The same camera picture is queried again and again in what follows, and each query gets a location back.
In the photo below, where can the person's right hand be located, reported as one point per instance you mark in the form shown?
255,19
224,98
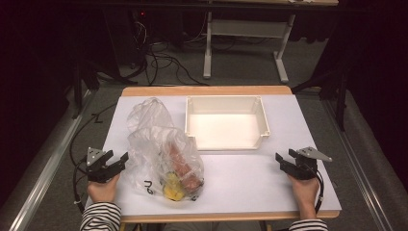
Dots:
304,195

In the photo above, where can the white-legged desk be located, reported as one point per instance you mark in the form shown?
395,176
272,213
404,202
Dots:
208,48

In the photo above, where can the black stand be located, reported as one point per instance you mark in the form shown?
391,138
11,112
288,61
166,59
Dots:
341,96
78,86

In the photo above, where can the metal floor rail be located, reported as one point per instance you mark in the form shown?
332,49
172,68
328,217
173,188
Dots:
48,166
356,160

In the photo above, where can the dark box with red light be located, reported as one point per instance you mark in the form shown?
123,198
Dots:
128,32

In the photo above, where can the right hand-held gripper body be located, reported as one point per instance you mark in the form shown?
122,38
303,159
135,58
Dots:
304,170

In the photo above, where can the red-brown long box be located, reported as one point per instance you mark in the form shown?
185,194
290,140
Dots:
184,168

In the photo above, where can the yellow packet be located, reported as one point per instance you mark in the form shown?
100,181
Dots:
173,189

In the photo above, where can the white plastic bin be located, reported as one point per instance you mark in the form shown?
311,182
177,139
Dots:
226,128

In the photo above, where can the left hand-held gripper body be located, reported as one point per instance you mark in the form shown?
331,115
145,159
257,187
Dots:
99,174

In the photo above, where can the person's left hand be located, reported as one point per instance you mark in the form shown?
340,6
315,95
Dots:
102,191

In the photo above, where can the clear plastic bag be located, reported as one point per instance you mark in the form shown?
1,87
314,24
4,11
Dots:
154,144

